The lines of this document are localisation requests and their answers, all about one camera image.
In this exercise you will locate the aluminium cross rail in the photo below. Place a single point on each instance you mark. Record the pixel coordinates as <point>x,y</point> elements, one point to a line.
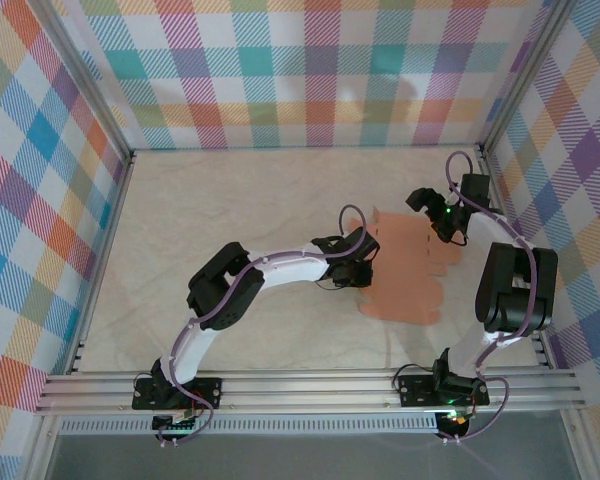
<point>305,392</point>

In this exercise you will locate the orange paper box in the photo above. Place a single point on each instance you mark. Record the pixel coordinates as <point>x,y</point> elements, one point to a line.
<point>405,280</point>

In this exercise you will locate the aluminium frame post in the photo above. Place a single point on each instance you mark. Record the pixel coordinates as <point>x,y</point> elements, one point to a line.
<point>87,90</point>
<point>525,75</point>

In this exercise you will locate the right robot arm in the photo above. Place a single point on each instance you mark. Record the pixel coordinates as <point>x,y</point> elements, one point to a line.
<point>510,300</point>

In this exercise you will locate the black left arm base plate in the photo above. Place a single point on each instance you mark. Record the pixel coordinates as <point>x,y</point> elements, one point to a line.
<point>210,392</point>

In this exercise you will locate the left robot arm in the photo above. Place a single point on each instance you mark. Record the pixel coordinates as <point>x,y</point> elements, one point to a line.
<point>290,267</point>

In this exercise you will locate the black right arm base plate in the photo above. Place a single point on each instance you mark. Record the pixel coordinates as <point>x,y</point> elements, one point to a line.
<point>415,392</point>

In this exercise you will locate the aluminium frame leg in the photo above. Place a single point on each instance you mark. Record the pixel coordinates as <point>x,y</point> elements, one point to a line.
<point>37,450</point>
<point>580,445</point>

